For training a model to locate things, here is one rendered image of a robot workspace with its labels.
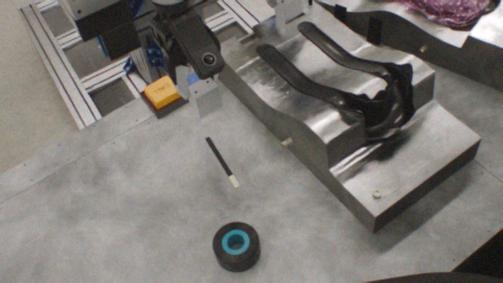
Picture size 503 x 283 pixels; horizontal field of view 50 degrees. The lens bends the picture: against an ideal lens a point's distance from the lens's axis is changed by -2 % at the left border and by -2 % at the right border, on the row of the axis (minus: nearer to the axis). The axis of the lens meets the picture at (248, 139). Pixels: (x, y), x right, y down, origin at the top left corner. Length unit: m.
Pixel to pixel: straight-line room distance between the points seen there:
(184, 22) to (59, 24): 1.74
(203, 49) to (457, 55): 0.57
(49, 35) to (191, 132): 1.47
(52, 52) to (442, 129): 1.75
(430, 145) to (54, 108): 1.82
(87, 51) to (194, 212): 1.46
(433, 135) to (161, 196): 0.52
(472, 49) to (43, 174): 0.91
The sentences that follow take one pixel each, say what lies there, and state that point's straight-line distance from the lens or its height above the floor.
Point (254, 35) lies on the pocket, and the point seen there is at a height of 0.87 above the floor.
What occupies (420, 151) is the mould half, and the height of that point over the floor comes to 0.86.
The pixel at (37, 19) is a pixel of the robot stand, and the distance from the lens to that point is 2.63.
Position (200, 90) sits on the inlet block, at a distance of 0.98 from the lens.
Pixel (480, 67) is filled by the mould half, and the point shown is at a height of 0.84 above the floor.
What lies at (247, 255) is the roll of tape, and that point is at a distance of 0.92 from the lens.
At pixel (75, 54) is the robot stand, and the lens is 2.38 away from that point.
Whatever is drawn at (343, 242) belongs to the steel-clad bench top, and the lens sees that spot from 0.96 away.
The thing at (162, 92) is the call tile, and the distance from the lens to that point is 1.17.
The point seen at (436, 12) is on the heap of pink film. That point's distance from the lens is 1.23.
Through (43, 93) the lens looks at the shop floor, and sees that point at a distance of 2.60.
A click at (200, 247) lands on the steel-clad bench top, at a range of 0.98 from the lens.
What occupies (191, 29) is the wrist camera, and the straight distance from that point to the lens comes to 0.87.
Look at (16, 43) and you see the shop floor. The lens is 2.95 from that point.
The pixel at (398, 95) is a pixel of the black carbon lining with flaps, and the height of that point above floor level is 0.89.
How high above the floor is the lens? 1.65
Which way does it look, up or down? 51 degrees down
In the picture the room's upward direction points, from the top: 10 degrees counter-clockwise
